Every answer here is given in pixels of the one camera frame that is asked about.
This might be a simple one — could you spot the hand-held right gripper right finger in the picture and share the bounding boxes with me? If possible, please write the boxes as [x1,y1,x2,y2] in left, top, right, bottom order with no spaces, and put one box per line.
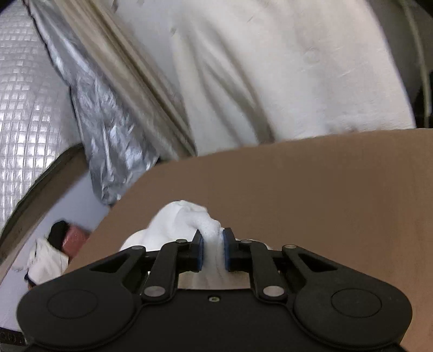
[221,227,339,302]

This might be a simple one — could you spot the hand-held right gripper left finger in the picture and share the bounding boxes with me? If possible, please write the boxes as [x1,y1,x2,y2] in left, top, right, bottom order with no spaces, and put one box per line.
[89,229,205,304]

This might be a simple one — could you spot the white hoodie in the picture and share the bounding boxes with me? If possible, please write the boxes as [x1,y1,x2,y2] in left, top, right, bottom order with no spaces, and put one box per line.
[120,200,272,292]

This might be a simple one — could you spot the red box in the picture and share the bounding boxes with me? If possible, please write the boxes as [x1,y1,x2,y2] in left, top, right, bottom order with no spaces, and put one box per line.
[62,226,91,255]

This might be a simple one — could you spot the silver foil cover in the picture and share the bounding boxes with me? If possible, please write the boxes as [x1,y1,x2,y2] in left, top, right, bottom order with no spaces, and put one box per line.
[23,0,160,208]

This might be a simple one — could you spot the white garment on floor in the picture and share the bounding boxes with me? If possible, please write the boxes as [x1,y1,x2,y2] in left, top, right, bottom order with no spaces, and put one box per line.
[24,237,70,289]

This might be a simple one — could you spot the beige curtain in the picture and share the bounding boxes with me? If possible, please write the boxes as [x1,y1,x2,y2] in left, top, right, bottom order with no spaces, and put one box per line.
[77,0,198,161]

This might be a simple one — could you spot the cream cloth cover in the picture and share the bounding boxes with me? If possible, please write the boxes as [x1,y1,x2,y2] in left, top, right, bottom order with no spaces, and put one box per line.
[114,0,417,160]

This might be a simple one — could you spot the white quilted panel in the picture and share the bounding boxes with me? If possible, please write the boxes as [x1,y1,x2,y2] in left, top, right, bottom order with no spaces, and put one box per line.
[0,0,86,235]

